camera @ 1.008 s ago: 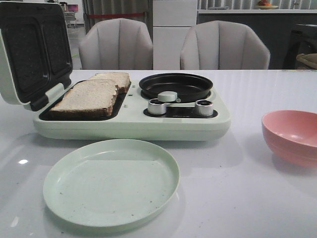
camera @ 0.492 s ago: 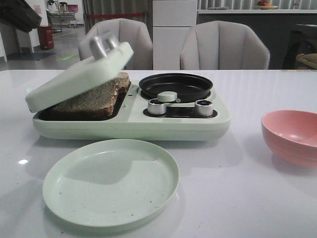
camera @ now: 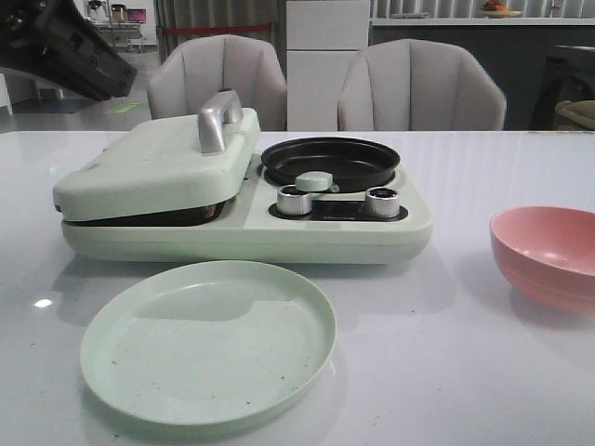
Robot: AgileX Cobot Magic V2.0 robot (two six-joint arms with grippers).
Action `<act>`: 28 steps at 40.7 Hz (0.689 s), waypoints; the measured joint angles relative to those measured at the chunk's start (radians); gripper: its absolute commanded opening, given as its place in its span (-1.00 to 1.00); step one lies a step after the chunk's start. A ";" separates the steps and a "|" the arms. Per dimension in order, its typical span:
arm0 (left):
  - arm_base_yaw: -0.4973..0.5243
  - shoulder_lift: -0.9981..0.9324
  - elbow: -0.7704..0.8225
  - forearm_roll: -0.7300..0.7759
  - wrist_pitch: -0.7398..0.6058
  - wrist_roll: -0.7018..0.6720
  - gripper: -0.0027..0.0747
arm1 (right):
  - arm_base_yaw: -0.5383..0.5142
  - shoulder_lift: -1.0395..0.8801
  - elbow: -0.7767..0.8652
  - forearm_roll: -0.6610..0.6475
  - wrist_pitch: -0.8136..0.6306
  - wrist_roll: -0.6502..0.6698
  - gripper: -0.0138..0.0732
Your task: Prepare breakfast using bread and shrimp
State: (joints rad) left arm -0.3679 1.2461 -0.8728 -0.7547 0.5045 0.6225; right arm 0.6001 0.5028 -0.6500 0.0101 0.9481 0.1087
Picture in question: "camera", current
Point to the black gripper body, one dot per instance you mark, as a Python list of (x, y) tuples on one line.
[(50, 40)]

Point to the green breakfast maker lid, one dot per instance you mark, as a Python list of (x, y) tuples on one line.
[(158, 168)]

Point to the pink bowl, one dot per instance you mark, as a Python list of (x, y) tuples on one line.
[(547, 253)]

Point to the bread slice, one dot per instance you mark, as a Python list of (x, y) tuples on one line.
[(198, 215)]

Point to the green breakfast maker base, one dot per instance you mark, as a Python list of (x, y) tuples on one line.
[(337, 231)]

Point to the red barrier belt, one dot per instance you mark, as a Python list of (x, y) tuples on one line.
[(218, 30)]

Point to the left grey armchair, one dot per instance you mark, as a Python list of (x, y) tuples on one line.
[(199, 68)]

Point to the grey armchair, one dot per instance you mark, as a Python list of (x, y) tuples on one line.
[(199, 68), (419, 85)]

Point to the white cabinet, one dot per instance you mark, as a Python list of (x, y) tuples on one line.
[(322, 37)]

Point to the left silver control knob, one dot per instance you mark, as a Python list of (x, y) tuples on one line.
[(293, 202)]

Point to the silver control knob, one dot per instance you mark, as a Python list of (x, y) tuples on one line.
[(293, 202), (380, 202)]

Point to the black round frying pan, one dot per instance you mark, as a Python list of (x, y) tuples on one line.
[(355, 164)]

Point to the light green round plate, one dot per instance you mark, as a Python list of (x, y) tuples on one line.
[(210, 344)]

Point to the right grey armchair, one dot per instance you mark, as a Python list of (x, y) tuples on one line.
[(419, 85)]

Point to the right silver control knob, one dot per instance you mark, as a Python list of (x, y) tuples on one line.
[(380, 202)]

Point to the fruit bowl on counter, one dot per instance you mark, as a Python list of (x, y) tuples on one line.
[(497, 10)]

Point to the dark grey counter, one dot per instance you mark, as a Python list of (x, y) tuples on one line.
[(537, 63)]

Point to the beige cushion at right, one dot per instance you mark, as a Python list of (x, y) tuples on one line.
[(576, 116)]

